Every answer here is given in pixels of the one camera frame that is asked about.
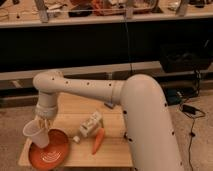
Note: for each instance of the black box on shelf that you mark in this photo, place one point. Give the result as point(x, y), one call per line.
point(183, 57)

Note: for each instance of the orange carrot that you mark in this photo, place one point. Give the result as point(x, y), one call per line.
point(98, 140)

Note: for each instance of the wooden cutting board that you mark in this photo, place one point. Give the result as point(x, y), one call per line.
point(73, 110)

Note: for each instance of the long wooden bench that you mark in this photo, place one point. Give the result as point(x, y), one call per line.
point(36, 13)

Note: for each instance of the small blue-grey block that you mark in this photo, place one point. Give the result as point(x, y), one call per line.
point(109, 105)

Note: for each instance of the orange ceramic bowl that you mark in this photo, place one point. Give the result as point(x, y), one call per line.
point(51, 156)

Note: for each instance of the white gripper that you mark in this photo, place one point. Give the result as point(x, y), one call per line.
point(45, 115)

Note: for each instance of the white ceramic cup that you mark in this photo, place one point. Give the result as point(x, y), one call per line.
point(38, 135)

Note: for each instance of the small clear bottle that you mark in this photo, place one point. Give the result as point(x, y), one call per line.
point(89, 127)

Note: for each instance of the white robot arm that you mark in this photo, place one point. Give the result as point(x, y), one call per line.
point(149, 127)

